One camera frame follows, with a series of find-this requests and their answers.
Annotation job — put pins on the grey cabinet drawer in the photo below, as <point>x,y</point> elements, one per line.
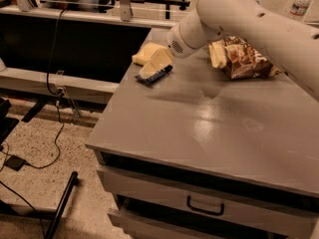
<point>186,210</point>

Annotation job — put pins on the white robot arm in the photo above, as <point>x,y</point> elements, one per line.
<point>290,45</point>

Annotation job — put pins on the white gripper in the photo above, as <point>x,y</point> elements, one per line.
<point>178,41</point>

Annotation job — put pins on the black metal leg bar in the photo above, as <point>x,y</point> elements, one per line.
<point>72,182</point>

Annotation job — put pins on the clear water bottle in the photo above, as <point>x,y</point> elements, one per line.
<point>300,7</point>

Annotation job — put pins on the blue rxbar blueberry wrapper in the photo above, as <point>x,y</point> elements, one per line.
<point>154,77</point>

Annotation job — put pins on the yellow sponge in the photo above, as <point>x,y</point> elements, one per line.
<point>145,53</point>

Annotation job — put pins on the black power adapter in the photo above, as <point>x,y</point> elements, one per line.
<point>15,162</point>

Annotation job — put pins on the brown chip bag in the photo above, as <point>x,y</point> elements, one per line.
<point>239,60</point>

